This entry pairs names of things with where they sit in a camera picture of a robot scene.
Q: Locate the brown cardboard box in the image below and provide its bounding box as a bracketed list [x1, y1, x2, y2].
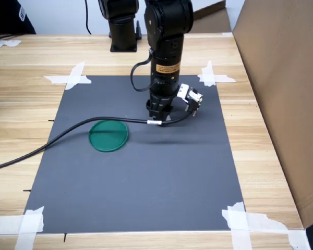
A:
[189, 0, 233, 34]

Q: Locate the small white tape piece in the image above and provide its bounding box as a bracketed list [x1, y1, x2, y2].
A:
[0, 39, 22, 48]

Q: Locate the dark grey mat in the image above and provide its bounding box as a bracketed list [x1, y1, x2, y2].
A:
[24, 74, 246, 234]

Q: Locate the round green lid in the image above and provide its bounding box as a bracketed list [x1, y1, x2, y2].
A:
[88, 119, 130, 153]

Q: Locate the thin black cable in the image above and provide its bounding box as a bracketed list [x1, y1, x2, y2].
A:
[84, 0, 92, 35]

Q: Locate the thick black camera cable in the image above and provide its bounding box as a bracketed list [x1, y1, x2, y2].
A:
[0, 100, 200, 172]

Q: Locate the short black arm cable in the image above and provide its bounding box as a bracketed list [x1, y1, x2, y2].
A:
[130, 48, 157, 92]

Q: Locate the brown cardboard partition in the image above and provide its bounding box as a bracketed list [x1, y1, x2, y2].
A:
[232, 0, 313, 230]

